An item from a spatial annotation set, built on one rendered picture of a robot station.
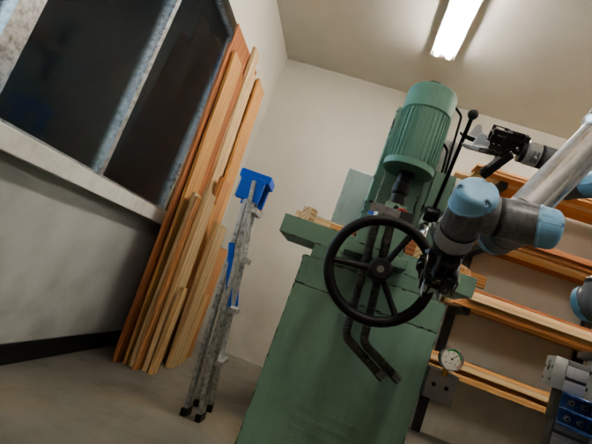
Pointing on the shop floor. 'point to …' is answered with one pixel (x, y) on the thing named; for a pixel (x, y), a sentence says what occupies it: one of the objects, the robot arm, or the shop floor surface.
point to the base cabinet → (333, 379)
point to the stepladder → (253, 185)
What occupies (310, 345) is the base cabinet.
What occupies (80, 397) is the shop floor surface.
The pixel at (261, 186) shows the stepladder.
